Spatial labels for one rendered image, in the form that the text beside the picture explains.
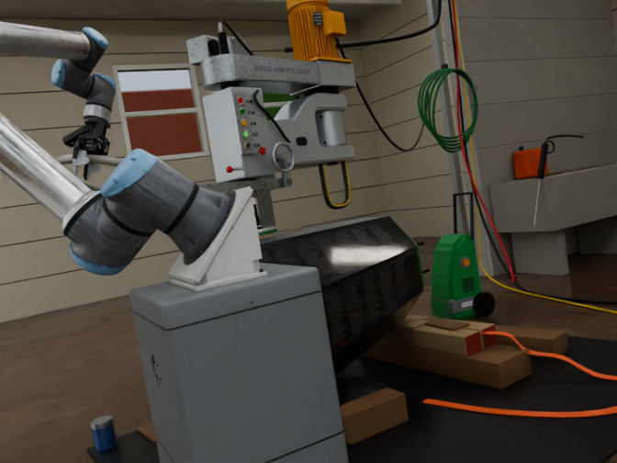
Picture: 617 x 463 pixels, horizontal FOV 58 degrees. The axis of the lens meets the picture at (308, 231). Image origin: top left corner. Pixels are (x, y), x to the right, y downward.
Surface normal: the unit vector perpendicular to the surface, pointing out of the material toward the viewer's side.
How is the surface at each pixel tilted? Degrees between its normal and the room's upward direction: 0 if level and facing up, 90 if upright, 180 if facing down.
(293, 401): 90
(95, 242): 102
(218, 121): 90
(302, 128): 90
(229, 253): 90
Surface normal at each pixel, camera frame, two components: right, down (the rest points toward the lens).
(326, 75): 0.72, -0.07
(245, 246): 0.45, -0.01
